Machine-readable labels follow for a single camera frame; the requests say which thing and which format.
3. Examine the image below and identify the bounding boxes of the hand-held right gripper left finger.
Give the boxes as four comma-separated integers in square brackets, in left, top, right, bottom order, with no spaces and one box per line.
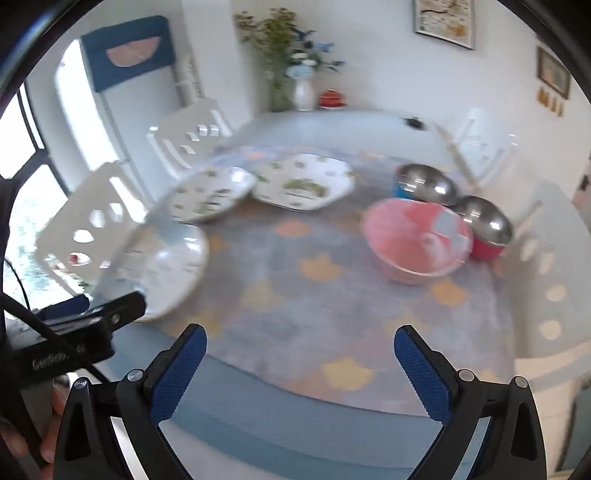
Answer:
[54,323,208,480]

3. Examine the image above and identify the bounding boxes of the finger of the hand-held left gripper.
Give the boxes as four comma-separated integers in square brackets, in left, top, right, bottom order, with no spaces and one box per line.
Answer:
[34,294,92,322]
[88,291,148,334]

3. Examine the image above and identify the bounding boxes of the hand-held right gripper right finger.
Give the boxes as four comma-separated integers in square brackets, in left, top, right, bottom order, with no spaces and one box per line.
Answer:
[393,324,546,480]

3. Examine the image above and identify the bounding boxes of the large white round plate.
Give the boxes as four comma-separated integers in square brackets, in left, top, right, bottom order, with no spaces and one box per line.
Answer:
[95,224,211,322]

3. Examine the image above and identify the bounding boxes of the steel bowl red exterior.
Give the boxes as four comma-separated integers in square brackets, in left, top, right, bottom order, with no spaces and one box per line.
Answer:
[455,195,515,261]

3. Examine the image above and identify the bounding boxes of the steel bowl blue exterior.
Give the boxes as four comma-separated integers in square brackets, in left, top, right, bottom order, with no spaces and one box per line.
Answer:
[392,164,459,206]

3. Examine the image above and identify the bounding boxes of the person's left hand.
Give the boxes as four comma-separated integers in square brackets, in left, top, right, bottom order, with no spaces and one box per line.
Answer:
[0,383,69,467]

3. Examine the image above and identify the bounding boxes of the white cutout chair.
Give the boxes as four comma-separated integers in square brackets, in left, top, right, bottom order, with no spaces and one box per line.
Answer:
[147,98,234,181]
[36,161,153,296]
[450,107,520,190]
[492,180,591,361]

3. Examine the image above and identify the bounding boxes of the pink plastic bowl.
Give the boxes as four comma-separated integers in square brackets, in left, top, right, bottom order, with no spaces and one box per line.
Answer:
[361,198,475,285]

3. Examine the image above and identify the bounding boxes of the lilac printed table mat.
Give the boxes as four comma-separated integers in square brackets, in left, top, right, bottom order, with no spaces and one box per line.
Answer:
[111,145,515,402]

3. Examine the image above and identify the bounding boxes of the round plate green print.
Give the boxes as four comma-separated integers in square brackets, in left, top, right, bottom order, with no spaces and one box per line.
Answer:
[167,166,258,224]

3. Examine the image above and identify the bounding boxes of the square plate green print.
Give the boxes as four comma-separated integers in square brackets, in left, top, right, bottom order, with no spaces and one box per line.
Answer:
[252,153,355,213]

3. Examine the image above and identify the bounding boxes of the light blue tablecloth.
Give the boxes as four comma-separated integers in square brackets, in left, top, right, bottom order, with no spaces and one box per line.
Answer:
[111,108,518,480]

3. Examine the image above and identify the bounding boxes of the white ceramic vase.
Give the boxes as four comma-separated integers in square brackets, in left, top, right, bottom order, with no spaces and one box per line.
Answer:
[292,76,317,112]

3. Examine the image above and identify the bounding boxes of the green plant in glass vase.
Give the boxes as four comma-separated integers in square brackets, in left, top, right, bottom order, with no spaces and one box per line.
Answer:
[235,8,298,112]

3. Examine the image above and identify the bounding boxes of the blue artificial flowers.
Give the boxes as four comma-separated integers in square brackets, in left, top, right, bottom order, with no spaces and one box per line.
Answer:
[286,28,347,79]

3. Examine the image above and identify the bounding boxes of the small dark framed picture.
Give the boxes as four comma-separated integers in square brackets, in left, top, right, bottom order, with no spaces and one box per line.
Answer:
[536,46,570,99]

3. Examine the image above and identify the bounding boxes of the black cable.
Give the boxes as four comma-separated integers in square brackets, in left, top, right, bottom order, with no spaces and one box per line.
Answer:
[0,256,114,386]

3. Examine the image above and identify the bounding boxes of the small wooden wall ornaments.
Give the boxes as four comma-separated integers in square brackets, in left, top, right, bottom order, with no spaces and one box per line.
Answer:
[537,87,565,116]

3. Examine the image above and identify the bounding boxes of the framed wall picture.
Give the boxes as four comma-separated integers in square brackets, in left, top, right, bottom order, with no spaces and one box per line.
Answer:
[412,0,476,50]

